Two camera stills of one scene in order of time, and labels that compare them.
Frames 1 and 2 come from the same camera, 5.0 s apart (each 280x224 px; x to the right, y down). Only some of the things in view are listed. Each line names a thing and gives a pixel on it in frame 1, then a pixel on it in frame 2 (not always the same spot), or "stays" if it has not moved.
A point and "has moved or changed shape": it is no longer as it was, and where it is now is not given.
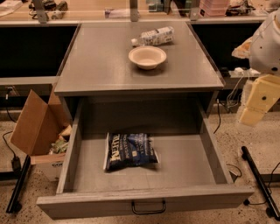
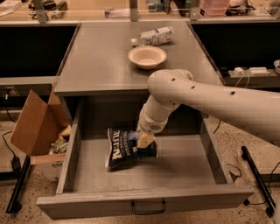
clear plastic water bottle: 154,37 stays
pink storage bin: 213,8 stays
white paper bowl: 147,57 stays
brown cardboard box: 42,131 stays
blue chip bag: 129,150 has moved or changed shape
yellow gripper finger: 264,94 → 152,121
